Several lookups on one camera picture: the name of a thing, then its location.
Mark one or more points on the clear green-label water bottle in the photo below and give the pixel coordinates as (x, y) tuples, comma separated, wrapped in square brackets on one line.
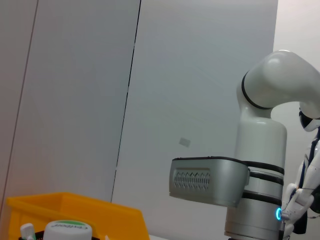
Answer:
[(67, 232)]

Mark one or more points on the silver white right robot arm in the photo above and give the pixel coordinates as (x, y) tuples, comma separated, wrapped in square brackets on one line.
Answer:
[(262, 140)]

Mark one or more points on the mint green utility knife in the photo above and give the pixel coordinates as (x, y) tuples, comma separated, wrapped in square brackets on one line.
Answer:
[(27, 230)]

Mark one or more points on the yellow plastic bin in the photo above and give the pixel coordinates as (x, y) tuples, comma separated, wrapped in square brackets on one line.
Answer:
[(75, 212)]

